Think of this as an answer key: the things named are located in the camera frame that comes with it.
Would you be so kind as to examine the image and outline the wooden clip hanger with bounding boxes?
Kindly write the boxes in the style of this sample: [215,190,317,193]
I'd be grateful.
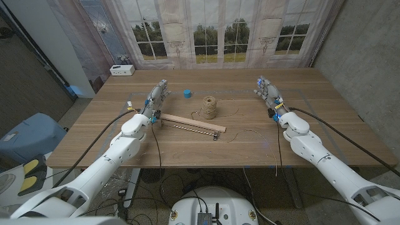
[159,112,227,141]

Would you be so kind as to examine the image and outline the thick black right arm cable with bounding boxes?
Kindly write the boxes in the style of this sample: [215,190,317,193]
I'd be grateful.
[289,107,400,178]

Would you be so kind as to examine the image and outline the printed window backdrop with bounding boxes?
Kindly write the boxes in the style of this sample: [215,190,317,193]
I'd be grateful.
[46,0,344,70]

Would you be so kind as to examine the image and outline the yellow black foot pedal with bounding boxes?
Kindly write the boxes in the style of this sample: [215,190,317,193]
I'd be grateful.
[17,154,48,197]

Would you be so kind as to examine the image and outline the grey table leg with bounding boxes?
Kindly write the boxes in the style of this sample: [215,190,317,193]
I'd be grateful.
[282,167,304,209]

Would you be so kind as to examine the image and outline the blue plastic bin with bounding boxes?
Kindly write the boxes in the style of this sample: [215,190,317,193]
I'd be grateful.
[0,112,68,165]

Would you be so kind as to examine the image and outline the grey radio module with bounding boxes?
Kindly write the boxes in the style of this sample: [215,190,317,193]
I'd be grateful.
[196,202,223,225]

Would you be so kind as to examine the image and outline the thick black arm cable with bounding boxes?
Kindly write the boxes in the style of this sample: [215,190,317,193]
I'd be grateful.
[51,109,141,188]
[289,107,400,178]

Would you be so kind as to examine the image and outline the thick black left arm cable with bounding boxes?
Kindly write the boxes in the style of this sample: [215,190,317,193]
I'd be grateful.
[51,109,141,188]

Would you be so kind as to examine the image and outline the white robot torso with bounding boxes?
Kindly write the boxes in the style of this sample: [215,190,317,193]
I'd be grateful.
[168,186,259,225]

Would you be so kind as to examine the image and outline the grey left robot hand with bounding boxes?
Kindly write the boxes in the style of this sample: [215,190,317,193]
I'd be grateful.
[139,79,171,124]

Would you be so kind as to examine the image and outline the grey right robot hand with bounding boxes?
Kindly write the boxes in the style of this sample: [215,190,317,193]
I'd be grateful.
[253,75,290,121]

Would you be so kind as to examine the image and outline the black round fan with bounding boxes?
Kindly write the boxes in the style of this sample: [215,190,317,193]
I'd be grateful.
[139,168,166,184]

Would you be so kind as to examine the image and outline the jute twine spool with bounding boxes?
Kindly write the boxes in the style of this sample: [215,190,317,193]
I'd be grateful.
[201,96,218,120]

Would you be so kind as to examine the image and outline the white power socket box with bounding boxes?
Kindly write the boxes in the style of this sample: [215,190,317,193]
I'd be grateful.
[109,64,136,77]

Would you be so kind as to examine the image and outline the white table leg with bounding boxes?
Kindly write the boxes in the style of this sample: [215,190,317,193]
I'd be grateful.
[123,167,141,209]

